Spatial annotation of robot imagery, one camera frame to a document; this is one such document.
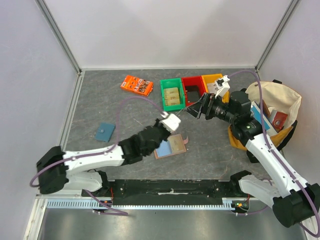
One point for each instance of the blue razor box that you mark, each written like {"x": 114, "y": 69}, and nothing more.
{"x": 256, "y": 112}

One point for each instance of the brown wallet in bag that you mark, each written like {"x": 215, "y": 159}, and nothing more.
{"x": 265, "y": 109}

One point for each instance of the slotted cable duct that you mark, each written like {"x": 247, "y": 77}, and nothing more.
{"x": 64, "y": 203}

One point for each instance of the green plastic bin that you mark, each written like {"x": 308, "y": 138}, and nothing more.
{"x": 169, "y": 83}

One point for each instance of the teal card wallet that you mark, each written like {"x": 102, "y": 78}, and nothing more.
{"x": 104, "y": 132}

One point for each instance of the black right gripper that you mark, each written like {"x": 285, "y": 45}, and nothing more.
{"x": 206, "y": 106}

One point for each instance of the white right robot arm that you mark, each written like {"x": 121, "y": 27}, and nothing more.
{"x": 292, "y": 199}

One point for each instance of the orange snack box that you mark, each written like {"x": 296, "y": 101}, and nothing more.
{"x": 137, "y": 85}

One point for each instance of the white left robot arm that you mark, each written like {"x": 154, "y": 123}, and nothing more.
{"x": 58, "y": 169}

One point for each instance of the aluminium corner post left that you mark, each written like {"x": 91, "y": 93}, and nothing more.
{"x": 58, "y": 34}

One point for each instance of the gold cards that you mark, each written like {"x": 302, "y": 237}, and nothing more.
{"x": 171, "y": 96}

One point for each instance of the black card in red bin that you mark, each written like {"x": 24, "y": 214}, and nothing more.
{"x": 192, "y": 93}

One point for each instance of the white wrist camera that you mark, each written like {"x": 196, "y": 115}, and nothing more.
{"x": 221, "y": 86}
{"x": 170, "y": 121}

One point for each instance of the cream and mustard tote bag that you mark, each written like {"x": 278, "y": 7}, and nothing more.
{"x": 281, "y": 98}

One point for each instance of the aluminium corner post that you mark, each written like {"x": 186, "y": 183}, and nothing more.
{"x": 291, "y": 8}
{"x": 58, "y": 34}

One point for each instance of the aluminium corner post right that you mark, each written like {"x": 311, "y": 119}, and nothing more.
{"x": 291, "y": 8}

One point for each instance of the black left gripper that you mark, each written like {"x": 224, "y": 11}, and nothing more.
{"x": 158, "y": 123}

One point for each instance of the yellow plastic bin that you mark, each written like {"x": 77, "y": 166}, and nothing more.
{"x": 211, "y": 78}

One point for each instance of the white cards in yellow bin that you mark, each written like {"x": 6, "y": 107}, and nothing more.
{"x": 212, "y": 88}

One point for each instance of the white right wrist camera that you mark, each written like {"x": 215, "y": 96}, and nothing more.
{"x": 221, "y": 86}

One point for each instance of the red box in bag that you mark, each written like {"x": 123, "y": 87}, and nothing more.
{"x": 277, "y": 119}

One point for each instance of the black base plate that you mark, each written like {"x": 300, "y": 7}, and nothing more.
{"x": 168, "y": 191}

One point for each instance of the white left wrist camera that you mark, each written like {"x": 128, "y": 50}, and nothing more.
{"x": 170, "y": 121}

